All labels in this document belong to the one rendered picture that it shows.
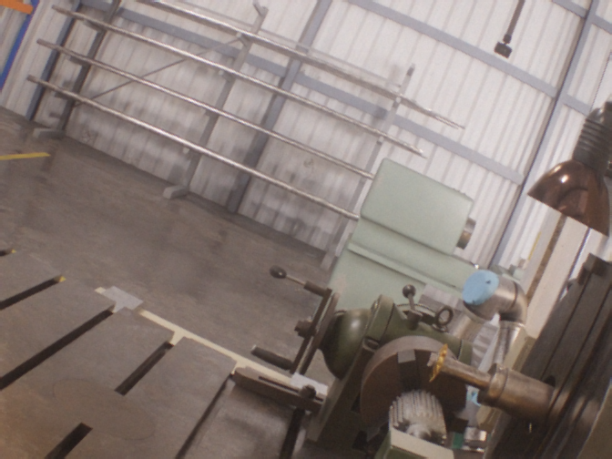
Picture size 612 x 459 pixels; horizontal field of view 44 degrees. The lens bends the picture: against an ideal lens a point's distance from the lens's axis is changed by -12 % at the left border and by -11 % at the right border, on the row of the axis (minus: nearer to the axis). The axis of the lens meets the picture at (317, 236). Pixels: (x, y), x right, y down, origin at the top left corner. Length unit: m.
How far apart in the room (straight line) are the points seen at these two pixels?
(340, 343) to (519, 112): 9.45
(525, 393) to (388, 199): 5.66
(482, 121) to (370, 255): 4.41
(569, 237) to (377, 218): 4.16
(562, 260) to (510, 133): 8.02
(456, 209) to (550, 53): 4.63
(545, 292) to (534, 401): 1.61
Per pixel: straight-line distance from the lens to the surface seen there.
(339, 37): 10.93
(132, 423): 1.41
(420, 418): 1.27
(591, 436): 1.21
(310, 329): 1.74
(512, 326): 2.69
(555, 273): 3.01
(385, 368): 1.46
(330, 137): 10.88
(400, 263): 7.05
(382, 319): 1.66
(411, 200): 7.01
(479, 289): 2.60
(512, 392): 1.41
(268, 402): 1.78
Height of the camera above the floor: 1.59
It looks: 8 degrees down
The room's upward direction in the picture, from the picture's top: 24 degrees clockwise
